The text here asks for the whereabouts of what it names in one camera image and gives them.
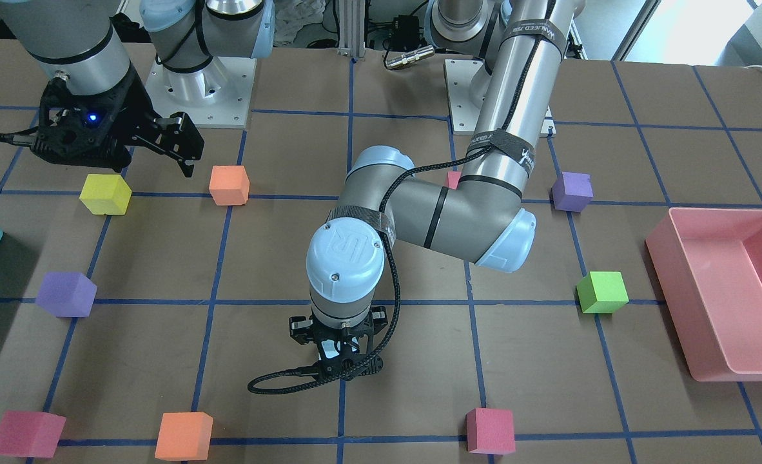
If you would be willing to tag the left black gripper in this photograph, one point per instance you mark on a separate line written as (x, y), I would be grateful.
(299, 327)

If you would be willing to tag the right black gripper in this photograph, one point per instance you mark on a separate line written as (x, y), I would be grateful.
(133, 103)

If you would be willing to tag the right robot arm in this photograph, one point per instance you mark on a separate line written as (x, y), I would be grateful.
(115, 84)

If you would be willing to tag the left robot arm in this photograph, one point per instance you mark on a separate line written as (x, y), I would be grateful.
(481, 221)

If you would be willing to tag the orange block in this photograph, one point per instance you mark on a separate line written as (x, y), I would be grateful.
(184, 436)
(229, 185)

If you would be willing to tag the yellow block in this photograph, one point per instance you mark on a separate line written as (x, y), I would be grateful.
(106, 194)

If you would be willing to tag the dark pink block lower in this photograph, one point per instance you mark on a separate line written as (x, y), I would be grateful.
(490, 431)

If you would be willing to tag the purple block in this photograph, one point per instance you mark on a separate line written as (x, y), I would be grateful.
(572, 191)
(66, 294)

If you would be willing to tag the green block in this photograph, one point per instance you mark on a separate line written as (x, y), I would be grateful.
(602, 292)

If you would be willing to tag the pink block under gripper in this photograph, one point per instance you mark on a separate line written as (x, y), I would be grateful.
(30, 434)

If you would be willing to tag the pink tray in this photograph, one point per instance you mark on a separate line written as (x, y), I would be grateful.
(709, 266)

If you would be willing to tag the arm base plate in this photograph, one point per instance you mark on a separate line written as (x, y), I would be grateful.
(216, 97)
(467, 83)

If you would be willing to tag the aluminium frame post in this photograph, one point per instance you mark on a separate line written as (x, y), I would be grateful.
(352, 23)

